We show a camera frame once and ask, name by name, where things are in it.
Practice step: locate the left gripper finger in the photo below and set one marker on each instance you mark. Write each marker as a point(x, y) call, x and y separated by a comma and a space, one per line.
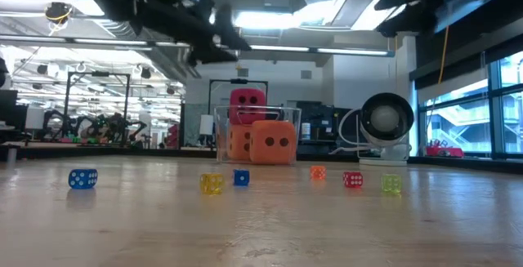
point(228, 28)
point(212, 54)

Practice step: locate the large pink foam die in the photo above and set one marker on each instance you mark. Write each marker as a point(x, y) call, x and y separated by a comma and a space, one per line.
point(247, 112)

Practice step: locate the large orange foam die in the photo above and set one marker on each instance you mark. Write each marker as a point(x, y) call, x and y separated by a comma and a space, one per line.
point(237, 142)
point(273, 152)

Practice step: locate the small orange translucent die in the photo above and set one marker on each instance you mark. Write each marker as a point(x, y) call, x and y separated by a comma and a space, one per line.
point(318, 172)

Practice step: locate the small blue die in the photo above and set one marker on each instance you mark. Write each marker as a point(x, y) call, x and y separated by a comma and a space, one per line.
point(83, 179)
point(241, 178)

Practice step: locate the long ceiling light strip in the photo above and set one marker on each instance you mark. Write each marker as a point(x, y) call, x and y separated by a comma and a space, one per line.
point(278, 48)

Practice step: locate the white sign board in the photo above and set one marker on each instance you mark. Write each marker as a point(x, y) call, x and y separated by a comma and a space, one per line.
point(206, 125)

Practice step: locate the clear plastic container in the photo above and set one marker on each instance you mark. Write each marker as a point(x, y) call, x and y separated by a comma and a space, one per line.
point(220, 148)

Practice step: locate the white and black fan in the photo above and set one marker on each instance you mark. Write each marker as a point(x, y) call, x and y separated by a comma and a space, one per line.
point(386, 118)

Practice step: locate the white bottle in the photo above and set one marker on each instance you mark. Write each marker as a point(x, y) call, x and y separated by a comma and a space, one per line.
point(306, 131)

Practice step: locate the black round ceiling device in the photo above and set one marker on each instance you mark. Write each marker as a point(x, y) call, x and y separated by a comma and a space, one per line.
point(58, 12)

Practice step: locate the dark equipment cabinet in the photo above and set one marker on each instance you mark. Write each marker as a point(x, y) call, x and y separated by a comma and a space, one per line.
point(323, 120)

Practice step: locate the small yellow translucent die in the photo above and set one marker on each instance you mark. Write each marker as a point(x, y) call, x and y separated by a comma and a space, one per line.
point(211, 184)

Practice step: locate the red object behind window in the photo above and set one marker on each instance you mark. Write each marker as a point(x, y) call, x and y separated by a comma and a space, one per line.
point(445, 152)

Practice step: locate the small yellow-green translucent die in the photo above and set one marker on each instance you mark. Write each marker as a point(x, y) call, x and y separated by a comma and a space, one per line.
point(391, 183)

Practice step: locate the small red translucent die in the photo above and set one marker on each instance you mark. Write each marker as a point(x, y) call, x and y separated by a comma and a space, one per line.
point(352, 179)

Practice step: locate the white monitor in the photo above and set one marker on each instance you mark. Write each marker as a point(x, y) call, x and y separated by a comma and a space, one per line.
point(34, 118)

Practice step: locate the black monitor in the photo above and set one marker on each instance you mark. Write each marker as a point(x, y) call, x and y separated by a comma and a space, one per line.
point(8, 112)

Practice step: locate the grey wall vent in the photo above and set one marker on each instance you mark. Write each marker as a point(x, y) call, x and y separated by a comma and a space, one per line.
point(306, 74)
point(243, 72)

